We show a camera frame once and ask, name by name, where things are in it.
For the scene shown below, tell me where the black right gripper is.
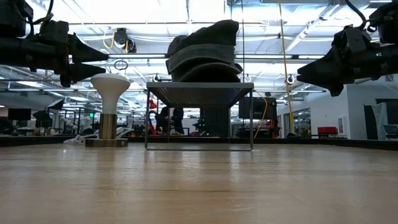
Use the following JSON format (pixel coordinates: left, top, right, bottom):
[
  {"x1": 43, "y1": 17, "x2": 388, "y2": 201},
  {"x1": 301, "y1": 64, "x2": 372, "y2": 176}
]
[{"x1": 297, "y1": 45, "x2": 386, "y2": 97}]

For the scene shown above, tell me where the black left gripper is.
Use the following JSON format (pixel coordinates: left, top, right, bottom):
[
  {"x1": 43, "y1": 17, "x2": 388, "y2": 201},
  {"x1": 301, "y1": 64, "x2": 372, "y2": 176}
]
[{"x1": 26, "y1": 33, "x2": 109, "y2": 88}]

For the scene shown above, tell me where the red storage bin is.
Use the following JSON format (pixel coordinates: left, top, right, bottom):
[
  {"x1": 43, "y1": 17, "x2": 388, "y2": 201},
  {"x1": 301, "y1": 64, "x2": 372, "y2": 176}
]
[{"x1": 317, "y1": 126, "x2": 338, "y2": 136}]

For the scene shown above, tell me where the long ceiling light bar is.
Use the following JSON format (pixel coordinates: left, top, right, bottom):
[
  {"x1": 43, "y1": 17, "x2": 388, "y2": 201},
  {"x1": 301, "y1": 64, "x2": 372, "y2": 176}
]
[{"x1": 107, "y1": 53, "x2": 326, "y2": 60}]

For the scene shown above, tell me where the white plastic object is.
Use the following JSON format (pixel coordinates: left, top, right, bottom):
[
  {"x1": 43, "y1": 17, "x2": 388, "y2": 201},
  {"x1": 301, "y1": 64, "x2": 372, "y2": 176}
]
[{"x1": 63, "y1": 126, "x2": 135, "y2": 146}]

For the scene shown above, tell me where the black computer monitor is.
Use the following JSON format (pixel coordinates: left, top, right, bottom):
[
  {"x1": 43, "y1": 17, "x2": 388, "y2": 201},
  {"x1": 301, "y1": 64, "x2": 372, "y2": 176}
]
[{"x1": 7, "y1": 108, "x2": 32, "y2": 121}]

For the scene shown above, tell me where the person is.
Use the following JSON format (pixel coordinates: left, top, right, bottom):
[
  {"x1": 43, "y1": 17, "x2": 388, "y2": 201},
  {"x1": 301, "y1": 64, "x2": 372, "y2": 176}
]
[
  {"x1": 172, "y1": 108, "x2": 185, "y2": 136},
  {"x1": 157, "y1": 106, "x2": 171, "y2": 135}
]

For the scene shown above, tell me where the grey perforated metal shelf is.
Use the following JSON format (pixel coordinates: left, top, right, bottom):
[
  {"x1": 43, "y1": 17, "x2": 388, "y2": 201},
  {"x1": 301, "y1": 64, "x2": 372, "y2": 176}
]
[{"x1": 144, "y1": 82, "x2": 255, "y2": 152}]

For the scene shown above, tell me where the black cabinet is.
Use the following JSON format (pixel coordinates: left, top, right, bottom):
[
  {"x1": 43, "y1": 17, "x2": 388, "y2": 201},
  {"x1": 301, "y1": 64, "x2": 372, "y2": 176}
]
[{"x1": 198, "y1": 107, "x2": 231, "y2": 138}]

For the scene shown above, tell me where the black cable loop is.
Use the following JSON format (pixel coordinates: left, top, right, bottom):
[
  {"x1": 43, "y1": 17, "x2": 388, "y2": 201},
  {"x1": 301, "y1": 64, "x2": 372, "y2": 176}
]
[{"x1": 113, "y1": 59, "x2": 129, "y2": 71}]

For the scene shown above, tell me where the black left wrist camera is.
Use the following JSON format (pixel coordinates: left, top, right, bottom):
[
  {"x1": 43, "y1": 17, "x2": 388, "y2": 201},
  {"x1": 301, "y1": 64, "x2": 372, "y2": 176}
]
[{"x1": 39, "y1": 20, "x2": 70, "y2": 44}]

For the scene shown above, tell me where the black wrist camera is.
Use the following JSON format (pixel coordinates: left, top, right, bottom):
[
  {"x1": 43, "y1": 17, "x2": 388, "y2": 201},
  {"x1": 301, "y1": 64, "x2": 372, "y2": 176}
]
[
  {"x1": 334, "y1": 24, "x2": 369, "y2": 52},
  {"x1": 39, "y1": 20, "x2": 70, "y2": 44}
]

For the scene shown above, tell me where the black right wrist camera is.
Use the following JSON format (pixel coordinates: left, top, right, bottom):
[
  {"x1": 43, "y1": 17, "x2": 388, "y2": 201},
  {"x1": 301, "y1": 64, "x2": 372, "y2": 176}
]
[{"x1": 334, "y1": 24, "x2": 369, "y2": 52}]

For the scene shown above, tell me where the black ceiling cable reel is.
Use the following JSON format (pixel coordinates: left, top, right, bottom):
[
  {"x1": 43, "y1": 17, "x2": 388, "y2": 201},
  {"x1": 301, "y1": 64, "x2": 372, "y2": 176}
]
[{"x1": 102, "y1": 27, "x2": 137, "y2": 54}]

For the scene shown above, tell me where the yellow hanging cable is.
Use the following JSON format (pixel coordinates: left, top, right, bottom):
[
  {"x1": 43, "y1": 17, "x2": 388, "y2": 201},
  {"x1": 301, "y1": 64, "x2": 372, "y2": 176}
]
[
  {"x1": 277, "y1": 0, "x2": 295, "y2": 135},
  {"x1": 253, "y1": 91, "x2": 269, "y2": 139}
]

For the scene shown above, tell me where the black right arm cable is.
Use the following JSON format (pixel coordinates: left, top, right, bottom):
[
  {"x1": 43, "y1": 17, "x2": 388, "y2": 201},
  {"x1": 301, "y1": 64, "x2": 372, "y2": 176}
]
[{"x1": 343, "y1": 0, "x2": 379, "y2": 32}]

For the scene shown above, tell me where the black wall screen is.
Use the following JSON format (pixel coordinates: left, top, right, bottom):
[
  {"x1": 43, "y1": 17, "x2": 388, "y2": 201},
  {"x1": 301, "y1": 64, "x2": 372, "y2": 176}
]
[{"x1": 238, "y1": 96, "x2": 277, "y2": 120}]

